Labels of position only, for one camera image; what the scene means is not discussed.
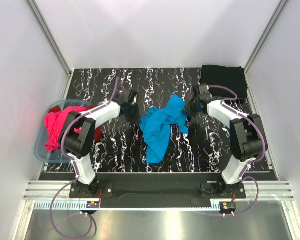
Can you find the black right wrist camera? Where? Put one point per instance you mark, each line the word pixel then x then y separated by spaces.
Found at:
pixel 202 91

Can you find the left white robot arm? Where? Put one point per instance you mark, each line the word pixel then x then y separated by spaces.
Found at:
pixel 77 136

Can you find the pink t shirt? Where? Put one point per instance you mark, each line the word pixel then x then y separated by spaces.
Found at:
pixel 54 122

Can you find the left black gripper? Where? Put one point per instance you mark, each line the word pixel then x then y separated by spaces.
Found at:
pixel 132 114

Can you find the aluminium rail frame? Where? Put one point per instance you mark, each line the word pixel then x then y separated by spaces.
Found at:
pixel 55 195

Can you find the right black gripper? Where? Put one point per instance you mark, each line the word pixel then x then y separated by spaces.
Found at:
pixel 190 110

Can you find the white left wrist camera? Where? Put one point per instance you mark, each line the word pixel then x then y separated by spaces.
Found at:
pixel 133 99

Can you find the clear blue plastic basket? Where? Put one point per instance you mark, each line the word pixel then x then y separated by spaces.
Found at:
pixel 55 157

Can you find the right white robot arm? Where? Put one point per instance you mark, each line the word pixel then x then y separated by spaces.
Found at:
pixel 247 139

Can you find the blue t shirt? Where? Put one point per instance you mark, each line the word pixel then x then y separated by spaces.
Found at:
pixel 156 127

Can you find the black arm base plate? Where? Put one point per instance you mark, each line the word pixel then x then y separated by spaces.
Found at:
pixel 205 185

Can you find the folded black t shirt stack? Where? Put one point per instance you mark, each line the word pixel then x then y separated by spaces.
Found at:
pixel 232 78

